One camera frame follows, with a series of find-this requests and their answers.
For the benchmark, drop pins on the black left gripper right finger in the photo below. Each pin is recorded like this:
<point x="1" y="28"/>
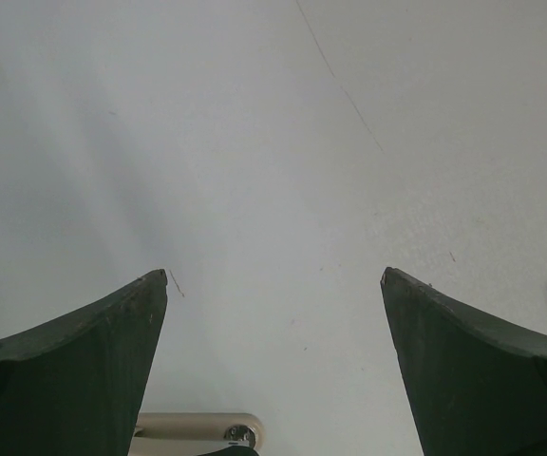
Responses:
<point x="476" y="384"/>

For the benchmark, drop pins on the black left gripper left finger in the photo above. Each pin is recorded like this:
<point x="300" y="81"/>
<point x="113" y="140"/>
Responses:
<point x="74" y="385"/>

